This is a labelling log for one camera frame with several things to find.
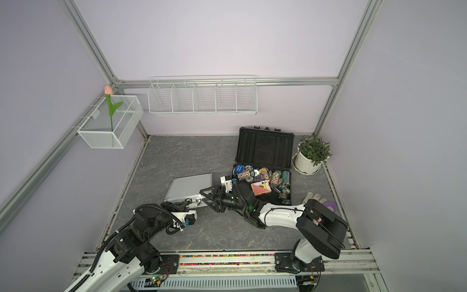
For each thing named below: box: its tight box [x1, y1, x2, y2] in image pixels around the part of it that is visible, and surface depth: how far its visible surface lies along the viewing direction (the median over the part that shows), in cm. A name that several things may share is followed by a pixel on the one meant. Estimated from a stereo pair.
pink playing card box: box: [250, 180, 272, 197], surface depth 93 cm
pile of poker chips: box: [232, 164, 291, 199], surface depth 96 cm
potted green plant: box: [291, 133, 333, 176], surface depth 93 cm
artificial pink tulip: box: [103, 85, 123, 132], surface depth 87 cm
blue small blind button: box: [235, 164, 246, 174], surface depth 98 cm
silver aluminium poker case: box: [163, 172, 213, 209], surface depth 81 cm
